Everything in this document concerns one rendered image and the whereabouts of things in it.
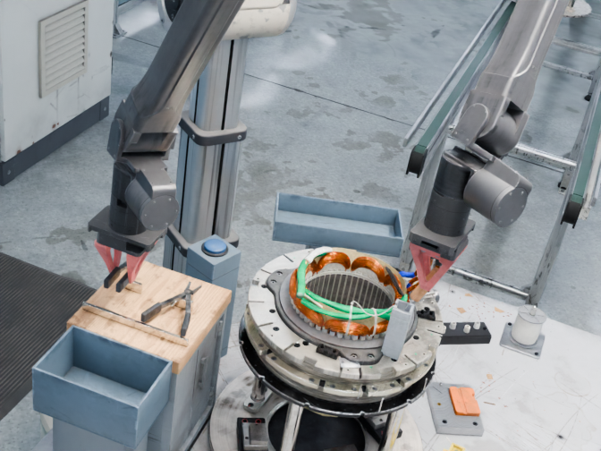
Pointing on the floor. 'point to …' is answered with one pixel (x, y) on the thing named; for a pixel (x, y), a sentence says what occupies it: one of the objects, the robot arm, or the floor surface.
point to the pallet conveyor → (579, 184)
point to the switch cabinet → (51, 76)
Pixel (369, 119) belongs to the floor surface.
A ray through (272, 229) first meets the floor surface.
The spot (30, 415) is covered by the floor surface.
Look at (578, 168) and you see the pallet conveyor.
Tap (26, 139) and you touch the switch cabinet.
